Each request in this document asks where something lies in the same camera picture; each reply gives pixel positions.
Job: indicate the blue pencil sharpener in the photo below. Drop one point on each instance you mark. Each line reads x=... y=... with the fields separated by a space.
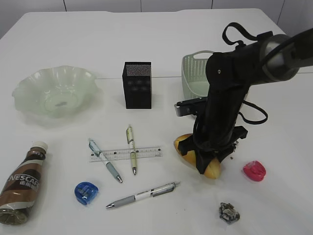
x=85 y=192

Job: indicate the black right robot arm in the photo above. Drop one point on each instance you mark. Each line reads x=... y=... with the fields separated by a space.
x=269 y=58

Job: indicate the blue white pen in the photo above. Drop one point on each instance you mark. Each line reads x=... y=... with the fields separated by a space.
x=99 y=154

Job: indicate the pale green glass plate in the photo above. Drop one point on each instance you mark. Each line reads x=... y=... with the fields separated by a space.
x=55 y=92

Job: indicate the white grey pen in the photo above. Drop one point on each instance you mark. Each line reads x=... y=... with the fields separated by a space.
x=167 y=188

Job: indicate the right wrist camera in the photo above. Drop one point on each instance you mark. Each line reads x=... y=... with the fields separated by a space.
x=194 y=107

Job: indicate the green cream pen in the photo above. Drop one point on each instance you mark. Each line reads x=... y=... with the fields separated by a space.
x=130 y=141

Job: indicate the red pencil sharpener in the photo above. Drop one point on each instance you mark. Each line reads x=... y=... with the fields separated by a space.
x=255 y=171

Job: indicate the light green woven basket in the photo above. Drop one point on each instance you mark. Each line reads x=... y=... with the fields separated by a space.
x=193 y=76

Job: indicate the Nescafe coffee bottle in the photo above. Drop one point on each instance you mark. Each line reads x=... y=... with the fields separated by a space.
x=20 y=192

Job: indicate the clear plastic ruler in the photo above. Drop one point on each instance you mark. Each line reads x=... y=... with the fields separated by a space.
x=124 y=154

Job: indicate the paper ball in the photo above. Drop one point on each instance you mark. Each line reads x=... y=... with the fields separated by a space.
x=228 y=213
x=235 y=144

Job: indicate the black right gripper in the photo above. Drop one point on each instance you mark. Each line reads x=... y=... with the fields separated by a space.
x=228 y=77

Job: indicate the brown bread roll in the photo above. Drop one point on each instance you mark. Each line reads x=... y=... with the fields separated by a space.
x=212 y=171

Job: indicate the black mesh pen holder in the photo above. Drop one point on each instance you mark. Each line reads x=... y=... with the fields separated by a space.
x=137 y=85

